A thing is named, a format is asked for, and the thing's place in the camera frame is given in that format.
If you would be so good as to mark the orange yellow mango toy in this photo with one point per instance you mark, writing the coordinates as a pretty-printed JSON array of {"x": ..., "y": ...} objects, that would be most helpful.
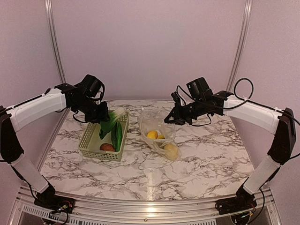
[{"x": 154, "y": 135}]

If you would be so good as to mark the bright green pepper toy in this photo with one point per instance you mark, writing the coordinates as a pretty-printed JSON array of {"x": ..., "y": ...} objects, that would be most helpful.
[{"x": 116, "y": 136}]

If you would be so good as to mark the clear zip top bag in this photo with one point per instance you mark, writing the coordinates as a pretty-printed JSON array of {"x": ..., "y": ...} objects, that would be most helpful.
[{"x": 153, "y": 119}]

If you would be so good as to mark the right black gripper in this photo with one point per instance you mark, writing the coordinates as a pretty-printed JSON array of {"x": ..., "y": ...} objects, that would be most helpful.
[{"x": 178, "y": 117}]

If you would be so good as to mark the yellow lemon toy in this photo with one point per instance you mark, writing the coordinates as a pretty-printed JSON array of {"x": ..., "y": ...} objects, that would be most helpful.
[{"x": 171, "y": 151}]

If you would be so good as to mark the front aluminium rail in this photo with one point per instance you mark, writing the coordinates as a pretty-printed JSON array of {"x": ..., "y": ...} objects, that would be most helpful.
[{"x": 101, "y": 211}]

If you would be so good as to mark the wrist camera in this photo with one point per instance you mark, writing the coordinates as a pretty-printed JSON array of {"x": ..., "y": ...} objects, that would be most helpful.
[
  {"x": 93, "y": 85},
  {"x": 199, "y": 89}
]

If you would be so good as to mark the green lime toy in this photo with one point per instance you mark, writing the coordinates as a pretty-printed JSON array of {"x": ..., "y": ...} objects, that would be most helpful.
[{"x": 161, "y": 142}]

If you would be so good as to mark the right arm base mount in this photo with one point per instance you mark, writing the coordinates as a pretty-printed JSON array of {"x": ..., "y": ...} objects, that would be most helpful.
[{"x": 242, "y": 201}]

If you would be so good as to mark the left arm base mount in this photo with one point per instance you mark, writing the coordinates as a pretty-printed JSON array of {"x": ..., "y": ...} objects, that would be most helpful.
[{"x": 48, "y": 199}]

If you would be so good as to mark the left aluminium frame post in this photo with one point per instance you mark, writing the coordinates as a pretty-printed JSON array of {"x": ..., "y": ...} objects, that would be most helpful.
[{"x": 54, "y": 41}]

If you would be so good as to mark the aluminium frame post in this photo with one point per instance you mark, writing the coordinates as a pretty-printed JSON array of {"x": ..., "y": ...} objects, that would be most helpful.
[
  {"x": 241, "y": 44},
  {"x": 54, "y": 41}
]

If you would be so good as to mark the green perforated plastic basket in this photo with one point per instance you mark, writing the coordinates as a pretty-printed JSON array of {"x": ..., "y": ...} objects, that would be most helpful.
[{"x": 90, "y": 142}]

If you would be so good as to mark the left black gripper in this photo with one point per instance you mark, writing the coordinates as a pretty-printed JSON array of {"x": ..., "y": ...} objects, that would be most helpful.
[{"x": 102, "y": 116}]

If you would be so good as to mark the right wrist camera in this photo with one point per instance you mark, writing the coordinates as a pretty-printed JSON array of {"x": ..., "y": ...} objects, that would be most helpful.
[{"x": 199, "y": 89}]

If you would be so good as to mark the brown orange round toy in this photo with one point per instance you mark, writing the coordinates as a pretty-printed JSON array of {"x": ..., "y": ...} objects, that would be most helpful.
[{"x": 107, "y": 147}]

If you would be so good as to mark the right aluminium frame post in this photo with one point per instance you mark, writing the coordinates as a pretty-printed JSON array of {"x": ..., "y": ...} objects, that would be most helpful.
[{"x": 241, "y": 44}]

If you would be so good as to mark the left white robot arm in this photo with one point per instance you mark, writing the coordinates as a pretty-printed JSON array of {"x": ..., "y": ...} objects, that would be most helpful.
[{"x": 14, "y": 118}]

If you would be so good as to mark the green bok choy toy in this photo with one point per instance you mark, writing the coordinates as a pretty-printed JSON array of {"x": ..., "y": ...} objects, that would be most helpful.
[{"x": 107, "y": 126}]

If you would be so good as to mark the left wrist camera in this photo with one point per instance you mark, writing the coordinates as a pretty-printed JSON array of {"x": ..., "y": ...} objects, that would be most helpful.
[{"x": 93, "y": 85}]

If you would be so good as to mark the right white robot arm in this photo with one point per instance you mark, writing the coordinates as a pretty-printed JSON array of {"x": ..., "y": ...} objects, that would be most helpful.
[{"x": 278, "y": 125}]

